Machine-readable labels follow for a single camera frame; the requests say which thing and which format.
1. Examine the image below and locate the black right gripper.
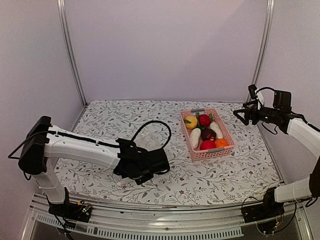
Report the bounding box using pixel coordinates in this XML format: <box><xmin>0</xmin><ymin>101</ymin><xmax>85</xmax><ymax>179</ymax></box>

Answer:
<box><xmin>234</xmin><ymin>100</ymin><xmax>280</xmax><ymax>126</ymax></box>

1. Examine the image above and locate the red toy strawberry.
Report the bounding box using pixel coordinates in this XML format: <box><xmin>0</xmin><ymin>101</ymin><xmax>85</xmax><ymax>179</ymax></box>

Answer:
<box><xmin>198</xmin><ymin>114</ymin><xmax>212</xmax><ymax>127</ymax></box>

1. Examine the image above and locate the dark red toy fruit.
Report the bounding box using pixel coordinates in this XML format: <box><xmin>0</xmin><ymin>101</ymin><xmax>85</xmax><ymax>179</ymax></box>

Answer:
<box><xmin>201</xmin><ymin>128</ymin><xmax>216</xmax><ymax>141</ymax></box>

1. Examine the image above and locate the red toy tomato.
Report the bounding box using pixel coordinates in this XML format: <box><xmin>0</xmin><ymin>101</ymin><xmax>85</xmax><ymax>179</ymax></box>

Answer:
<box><xmin>199</xmin><ymin>140</ymin><xmax>217</xmax><ymax>151</ymax></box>

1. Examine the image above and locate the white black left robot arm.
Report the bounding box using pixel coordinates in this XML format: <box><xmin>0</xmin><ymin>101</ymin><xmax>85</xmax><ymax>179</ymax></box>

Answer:
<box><xmin>18</xmin><ymin>116</ymin><xmax>170</xmax><ymax>217</ymax></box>

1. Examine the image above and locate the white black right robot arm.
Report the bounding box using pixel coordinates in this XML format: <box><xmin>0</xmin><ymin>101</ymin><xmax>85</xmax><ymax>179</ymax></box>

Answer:
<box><xmin>233</xmin><ymin>84</ymin><xmax>320</xmax><ymax>218</ymax></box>

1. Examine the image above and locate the white toy radish right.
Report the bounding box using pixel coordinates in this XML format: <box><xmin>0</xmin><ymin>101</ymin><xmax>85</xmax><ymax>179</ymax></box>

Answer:
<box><xmin>209</xmin><ymin>121</ymin><xmax>224</xmax><ymax>139</ymax></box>

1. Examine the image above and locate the white toy radish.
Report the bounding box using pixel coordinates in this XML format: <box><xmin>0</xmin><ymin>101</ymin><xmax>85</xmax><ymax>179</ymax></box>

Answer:
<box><xmin>209</xmin><ymin>121</ymin><xmax>224</xmax><ymax>139</ymax></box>
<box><xmin>189</xmin><ymin>128</ymin><xmax>201</xmax><ymax>150</ymax></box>

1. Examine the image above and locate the orange toy fruit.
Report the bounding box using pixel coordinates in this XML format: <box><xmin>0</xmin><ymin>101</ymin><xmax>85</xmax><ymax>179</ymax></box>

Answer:
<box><xmin>214</xmin><ymin>138</ymin><xmax>229</xmax><ymax>148</ymax></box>

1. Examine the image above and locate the yellow toy fruit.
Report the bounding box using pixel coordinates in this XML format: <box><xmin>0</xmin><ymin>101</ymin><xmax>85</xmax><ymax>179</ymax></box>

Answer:
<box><xmin>183</xmin><ymin>115</ymin><xmax>198</xmax><ymax>130</ymax></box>

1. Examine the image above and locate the white toy radish left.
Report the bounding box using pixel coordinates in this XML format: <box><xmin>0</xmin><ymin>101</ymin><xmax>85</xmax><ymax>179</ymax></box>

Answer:
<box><xmin>189</xmin><ymin>128</ymin><xmax>201</xmax><ymax>150</ymax></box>

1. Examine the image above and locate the pink plastic basket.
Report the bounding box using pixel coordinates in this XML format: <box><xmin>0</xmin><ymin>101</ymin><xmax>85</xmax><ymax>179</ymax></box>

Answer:
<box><xmin>180</xmin><ymin>108</ymin><xmax>235</xmax><ymax>161</ymax></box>

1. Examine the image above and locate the floral patterned table mat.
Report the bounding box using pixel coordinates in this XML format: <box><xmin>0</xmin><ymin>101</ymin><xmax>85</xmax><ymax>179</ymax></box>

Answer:
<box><xmin>55</xmin><ymin>100</ymin><xmax>283</xmax><ymax>206</ymax></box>

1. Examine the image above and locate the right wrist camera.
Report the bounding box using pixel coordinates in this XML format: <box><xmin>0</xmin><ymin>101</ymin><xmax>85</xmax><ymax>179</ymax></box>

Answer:
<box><xmin>248</xmin><ymin>84</ymin><xmax>265</xmax><ymax>110</ymax></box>

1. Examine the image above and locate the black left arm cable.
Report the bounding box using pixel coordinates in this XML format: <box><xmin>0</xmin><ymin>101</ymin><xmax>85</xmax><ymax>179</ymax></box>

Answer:
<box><xmin>131</xmin><ymin>120</ymin><xmax>173</xmax><ymax>152</ymax></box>

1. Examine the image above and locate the right aluminium frame post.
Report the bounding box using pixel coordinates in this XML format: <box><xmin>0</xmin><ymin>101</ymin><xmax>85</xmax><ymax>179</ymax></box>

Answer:
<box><xmin>251</xmin><ymin>0</ymin><xmax>275</xmax><ymax>85</ymax></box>

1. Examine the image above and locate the aluminium frame post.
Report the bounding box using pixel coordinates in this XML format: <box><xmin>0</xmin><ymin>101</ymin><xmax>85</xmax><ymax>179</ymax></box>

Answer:
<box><xmin>56</xmin><ymin>0</ymin><xmax>88</xmax><ymax>107</ymax></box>
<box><xmin>251</xmin><ymin>0</ymin><xmax>275</xmax><ymax>85</ymax></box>

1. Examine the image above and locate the aluminium front rail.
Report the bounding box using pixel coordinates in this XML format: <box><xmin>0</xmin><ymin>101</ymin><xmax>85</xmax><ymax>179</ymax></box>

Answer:
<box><xmin>21</xmin><ymin>194</ymin><xmax>315</xmax><ymax>240</ymax></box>

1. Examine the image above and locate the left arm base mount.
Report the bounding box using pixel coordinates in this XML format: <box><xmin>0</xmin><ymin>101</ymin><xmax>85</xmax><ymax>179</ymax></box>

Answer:
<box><xmin>48</xmin><ymin>199</ymin><xmax>93</xmax><ymax>223</ymax></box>

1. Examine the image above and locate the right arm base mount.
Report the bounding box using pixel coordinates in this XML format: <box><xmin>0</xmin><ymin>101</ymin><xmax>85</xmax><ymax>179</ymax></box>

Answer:
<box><xmin>241</xmin><ymin>202</ymin><xmax>285</xmax><ymax>223</ymax></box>

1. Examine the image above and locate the left aluminium frame post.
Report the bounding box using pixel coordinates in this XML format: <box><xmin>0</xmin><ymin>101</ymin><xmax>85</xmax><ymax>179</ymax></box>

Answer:
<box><xmin>56</xmin><ymin>0</ymin><xmax>88</xmax><ymax>107</ymax></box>

